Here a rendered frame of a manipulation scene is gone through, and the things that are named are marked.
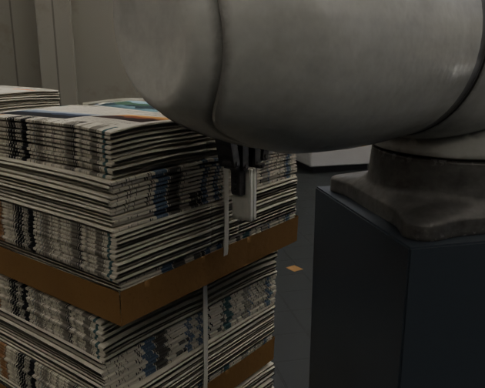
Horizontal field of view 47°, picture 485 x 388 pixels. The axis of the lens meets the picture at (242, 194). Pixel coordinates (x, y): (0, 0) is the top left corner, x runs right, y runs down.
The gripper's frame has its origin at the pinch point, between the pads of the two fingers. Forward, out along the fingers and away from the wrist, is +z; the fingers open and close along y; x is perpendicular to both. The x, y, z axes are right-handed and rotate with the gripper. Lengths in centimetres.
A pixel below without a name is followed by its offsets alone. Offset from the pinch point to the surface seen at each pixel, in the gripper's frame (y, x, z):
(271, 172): -11.3, -3.5, -0.3
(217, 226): 1.7, -3.2, 4.8
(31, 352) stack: 17.9, -24.0, 23.3
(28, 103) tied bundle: -11, -65, -7
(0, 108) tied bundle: -5, -65, -7
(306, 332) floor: -128, -64, 96
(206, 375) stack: -0.1, -7.1, 29.5
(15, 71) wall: -248, -462, 2
